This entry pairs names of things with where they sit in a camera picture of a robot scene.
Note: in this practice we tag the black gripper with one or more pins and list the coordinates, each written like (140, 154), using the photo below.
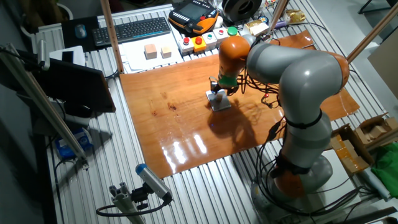
(231, 89)

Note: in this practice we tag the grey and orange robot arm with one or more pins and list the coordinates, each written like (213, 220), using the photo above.
(304, 77)

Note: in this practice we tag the silver digital pocket scale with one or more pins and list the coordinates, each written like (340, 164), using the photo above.
(222, 107)

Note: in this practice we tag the medium wooden block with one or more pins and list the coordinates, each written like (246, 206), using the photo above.
(166, 52)

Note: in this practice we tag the large wooden block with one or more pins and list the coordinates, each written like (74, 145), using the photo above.
(150, 51)

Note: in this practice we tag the green wrist adapter plate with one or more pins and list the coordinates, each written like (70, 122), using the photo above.
(228, 81)

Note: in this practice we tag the yellow box red button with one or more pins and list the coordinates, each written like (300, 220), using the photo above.
(199, 45)

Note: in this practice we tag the white box green button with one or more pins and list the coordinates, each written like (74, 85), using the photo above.
(209, 40)

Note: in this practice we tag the glossy wooden board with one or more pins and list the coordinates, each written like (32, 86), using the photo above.
(186, 130)

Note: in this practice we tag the white box red button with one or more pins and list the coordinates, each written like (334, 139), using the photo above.
(220, 33)
(186, 46)

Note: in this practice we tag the yellow box big green button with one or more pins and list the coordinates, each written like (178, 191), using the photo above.
(232, 31)

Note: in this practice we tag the cream gold-edged box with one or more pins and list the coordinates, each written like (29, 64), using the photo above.
(256, 28)

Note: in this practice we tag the small blue round tin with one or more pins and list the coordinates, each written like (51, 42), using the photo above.
(263, 19)

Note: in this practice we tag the black orange teach pendant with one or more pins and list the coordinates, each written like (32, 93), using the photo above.
(192, 12)

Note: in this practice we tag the black filament spool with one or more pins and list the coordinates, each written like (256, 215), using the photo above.
(242, 9)

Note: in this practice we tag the purple pen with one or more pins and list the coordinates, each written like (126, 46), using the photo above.
(280, 25)

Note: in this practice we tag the white paper sheets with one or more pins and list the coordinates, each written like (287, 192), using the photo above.
(136, 62)

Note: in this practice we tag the thin wooden pole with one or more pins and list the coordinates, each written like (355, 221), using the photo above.
(280, 12)

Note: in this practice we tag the colourful puzzle cube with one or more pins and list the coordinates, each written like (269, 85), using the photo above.
(270, 3)

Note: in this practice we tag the gold foil wrapper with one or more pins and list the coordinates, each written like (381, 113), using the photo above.
(295, 15)

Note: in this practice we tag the black computer keyboard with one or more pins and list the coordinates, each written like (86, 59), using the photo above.
(130, 31)

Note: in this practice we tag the black flat monitor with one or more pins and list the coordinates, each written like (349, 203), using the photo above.
(77, 87)

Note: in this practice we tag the white flat panel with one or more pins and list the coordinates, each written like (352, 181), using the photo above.
(340, 174)

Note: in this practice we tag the taped cardboard box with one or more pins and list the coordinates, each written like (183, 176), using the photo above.
(354, 155)

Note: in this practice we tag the white box device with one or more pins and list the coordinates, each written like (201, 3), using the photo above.
(77, 54)

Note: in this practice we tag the short aluminium profile stand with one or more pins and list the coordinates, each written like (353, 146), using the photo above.
(124, 202)

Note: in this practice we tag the open cardboard box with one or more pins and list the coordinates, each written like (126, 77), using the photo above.
(376, 130)

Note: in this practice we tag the blue plastic package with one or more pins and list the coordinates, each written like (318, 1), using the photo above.
(73, 144)

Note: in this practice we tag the brown cardboard panel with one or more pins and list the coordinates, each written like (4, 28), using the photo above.
(385, 68)

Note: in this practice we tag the black mouse pad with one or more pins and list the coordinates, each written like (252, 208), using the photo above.
(66, 34)

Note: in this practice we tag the white round pot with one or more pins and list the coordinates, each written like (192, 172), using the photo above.
(70, 11)

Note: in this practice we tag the white rolled sheet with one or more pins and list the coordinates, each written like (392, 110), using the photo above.
(374, 183)

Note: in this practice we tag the green cloth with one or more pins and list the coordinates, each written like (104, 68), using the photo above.
(388, 174)

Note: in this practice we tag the black flat bar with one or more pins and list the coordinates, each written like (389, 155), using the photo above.
(367, 216)

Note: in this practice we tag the silver camera with blue end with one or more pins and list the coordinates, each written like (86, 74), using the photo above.
(154, 182)

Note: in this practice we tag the black camera ball mount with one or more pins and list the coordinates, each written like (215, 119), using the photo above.
(140, 196)

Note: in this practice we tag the slanted wooden frame post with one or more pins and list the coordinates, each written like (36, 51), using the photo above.
(374, 29)

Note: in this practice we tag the long aluminium frame bar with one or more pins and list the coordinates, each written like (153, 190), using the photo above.
(46, 109)

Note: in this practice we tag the slim silver camera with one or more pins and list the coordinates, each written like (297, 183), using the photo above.
(43, 54)

